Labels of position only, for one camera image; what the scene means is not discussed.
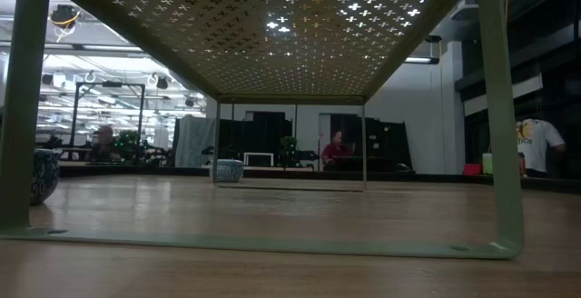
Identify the long ceiling light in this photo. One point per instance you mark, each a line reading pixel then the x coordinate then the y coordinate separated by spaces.
pixel 420 60

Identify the black aluminium table frame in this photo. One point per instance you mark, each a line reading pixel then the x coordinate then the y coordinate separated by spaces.
pixel 136 171

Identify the black partition panel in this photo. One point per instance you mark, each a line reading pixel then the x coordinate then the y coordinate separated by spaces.
pixel 254 136
pixel 386 141

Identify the person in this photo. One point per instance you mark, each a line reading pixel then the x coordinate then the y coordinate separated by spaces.
pixel 535 143
pixel 335 151
pixel 105 142

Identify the small green background plant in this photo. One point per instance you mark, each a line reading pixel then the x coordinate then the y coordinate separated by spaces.
pixel 288 146

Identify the deep blue patterned candle holder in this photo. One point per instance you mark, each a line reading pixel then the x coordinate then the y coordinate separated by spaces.
pixel 45 175

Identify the pale blue patterned candle holder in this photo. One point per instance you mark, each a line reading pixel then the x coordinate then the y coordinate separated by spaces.
pixel 230 171

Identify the white rectangular frame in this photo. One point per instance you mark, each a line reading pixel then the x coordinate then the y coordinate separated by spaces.
pixel 258 153

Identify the grey fabric cover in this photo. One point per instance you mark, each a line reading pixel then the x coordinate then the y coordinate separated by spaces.
pixel 195 141

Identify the light green container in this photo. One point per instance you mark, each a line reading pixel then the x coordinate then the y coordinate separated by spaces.
pixel 487 164

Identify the ceiling mounted black camera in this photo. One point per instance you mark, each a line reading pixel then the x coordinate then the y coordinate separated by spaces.
pixel 64 15

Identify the green perforated metal shelf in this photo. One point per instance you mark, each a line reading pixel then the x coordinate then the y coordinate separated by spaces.
pixel 281 62

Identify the bushy green background plant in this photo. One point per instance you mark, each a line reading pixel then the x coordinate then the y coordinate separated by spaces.
pixel 129 143

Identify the black background robot rig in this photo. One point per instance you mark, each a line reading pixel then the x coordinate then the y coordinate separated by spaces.
pixel 109 84

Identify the red box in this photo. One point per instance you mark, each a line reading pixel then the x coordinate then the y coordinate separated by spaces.
pixel 472 169

